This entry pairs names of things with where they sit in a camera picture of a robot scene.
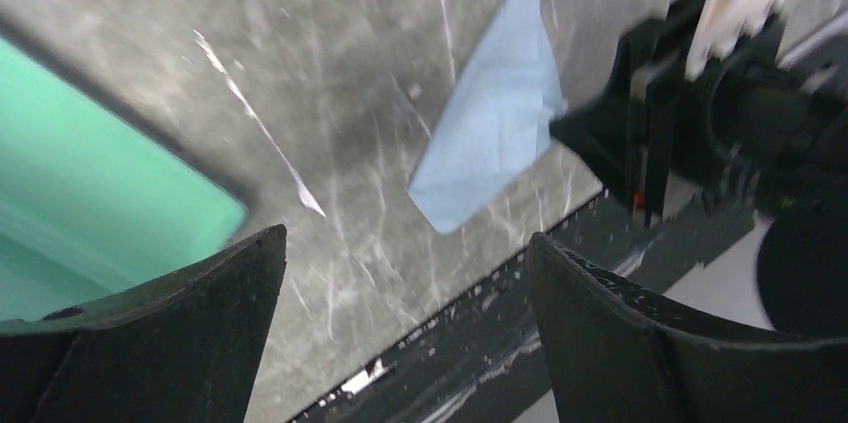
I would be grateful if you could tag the grey blue glasses case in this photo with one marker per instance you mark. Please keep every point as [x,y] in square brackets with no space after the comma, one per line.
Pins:
[91,206]

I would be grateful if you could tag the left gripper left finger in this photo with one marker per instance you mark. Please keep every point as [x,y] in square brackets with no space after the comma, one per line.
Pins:
[184,347]

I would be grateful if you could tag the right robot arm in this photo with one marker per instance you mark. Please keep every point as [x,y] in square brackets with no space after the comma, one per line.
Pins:
[801,266]

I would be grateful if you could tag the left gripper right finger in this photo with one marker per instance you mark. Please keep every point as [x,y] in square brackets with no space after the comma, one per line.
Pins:
[618,352]

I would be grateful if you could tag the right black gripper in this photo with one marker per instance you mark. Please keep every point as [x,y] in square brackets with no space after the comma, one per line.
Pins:
[758,127]

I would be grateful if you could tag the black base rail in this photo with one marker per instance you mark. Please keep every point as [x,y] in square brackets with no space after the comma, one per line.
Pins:
[479,359]

